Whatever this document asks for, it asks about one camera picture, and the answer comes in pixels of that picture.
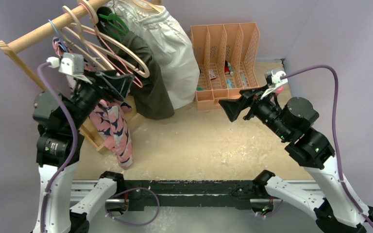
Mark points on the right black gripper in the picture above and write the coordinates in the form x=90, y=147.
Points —
x=233, y=107

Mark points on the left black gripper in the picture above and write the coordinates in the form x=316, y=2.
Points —
x=119, y=83

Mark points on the pink patterned shorts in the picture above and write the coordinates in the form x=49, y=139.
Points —
x=109, y=120

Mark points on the blue wire hanger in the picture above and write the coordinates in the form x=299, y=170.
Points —
x=59, y=37

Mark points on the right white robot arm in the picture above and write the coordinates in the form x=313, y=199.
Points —
x=333, y=211

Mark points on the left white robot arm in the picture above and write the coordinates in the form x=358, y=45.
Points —
x=58, y=147

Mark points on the dark green shorts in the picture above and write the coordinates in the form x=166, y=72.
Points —
x=152, y=100

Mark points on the white shorts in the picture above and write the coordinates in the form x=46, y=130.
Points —
x=170, y=45

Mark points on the front beige wooden hanger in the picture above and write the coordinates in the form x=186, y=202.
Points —
x=91, y=53

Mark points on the beige wooden hanger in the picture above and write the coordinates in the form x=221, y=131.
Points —
x=91, y=53
x=143, y=69

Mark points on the green plastic hanger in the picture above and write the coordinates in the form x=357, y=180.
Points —
x=114, y=21

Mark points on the rear beige wooden hanger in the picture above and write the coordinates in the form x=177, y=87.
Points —
x=143, y=69

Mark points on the beige hanger under white shorts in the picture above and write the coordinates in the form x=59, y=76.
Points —
x=146, y=5

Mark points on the light blue tube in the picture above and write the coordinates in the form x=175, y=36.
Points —
x=230, y=84

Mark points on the red black marker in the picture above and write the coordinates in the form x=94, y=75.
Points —
x=226, y=68

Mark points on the wooden clothes rack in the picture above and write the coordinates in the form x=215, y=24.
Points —
x=26, y=41

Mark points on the red white tube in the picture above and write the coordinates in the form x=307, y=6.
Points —
x=212, y=75

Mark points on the pink capped bottle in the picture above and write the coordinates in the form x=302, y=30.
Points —
x=278, y=90

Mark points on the orange plastic file organizer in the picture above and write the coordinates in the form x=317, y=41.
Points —
x=226, y=55

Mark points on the pink wire hanger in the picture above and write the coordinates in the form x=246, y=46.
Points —
x=104, y=38

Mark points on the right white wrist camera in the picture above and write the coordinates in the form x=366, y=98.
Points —
x=274, y=81

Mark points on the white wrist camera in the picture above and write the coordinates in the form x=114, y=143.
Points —
x=71, y=64
x=274, y=81

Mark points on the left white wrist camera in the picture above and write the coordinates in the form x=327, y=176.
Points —
x=71, y=64

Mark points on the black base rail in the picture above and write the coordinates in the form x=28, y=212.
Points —
x=181, y=193

